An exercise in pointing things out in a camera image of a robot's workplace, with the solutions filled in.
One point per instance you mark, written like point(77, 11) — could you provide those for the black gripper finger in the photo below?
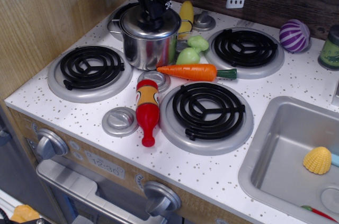
point(155, 8)

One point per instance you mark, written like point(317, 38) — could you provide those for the steel pot lid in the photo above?
point(137, 22)

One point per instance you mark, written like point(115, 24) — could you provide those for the steel cooking pot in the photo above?
point(148, 54)

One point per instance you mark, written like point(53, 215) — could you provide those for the back left stove burner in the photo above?
point(113, 23)

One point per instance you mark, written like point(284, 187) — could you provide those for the stove burner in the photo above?
point(253, 53)
point(113, 23)
point(89, 74)
point(206, 118)

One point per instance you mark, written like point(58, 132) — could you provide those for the grey stovetop knob back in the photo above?
point(203, 22)

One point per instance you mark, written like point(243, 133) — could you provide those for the grey stovetop knob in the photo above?
point(163, 81)
point(120, 122)
point(203, 22)

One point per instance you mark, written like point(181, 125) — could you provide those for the green toy vegetable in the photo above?
point(190, 55)

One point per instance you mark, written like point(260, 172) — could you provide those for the orange toy carrot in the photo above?
point(198, 72)

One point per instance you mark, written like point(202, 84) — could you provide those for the grey stovetop knob middle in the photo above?
point(163, 81)

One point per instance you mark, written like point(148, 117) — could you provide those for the front left stove burner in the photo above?
point(89, 74)

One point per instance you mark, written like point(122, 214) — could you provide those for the red toy ketchup bottle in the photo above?
point(147, 109)

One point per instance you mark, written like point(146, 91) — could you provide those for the back right stove burner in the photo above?
point(253, 53)

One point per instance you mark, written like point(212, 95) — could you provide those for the grey stovetop knob front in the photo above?
point(120, 122)

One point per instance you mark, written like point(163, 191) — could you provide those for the front right stove burner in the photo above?
point(206, 118)

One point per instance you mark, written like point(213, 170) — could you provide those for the purple striped toy onion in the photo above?
point(294, 36)

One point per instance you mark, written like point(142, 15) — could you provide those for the left oven knob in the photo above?
point(50, 145)

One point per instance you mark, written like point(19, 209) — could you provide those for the oven knob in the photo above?
point(50, 145)
point(160, 199)

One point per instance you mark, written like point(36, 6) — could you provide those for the green toy can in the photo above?
point(328, 57)

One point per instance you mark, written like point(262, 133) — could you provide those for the right oven knob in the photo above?
point(160, 199)

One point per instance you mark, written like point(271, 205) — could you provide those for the metal sink basin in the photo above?
point(273, 172)

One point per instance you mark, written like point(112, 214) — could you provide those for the yellow toy corn piece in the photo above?
point(318, 160)

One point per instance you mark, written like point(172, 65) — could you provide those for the light blue toy item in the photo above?
point(335, 157)

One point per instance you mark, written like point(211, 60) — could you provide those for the red toy chili pepper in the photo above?
point(309, 208)

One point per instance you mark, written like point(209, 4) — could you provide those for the grey oven door handle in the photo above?
point(94, 197)

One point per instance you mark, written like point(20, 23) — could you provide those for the orange object with black cable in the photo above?
point(23, 214)

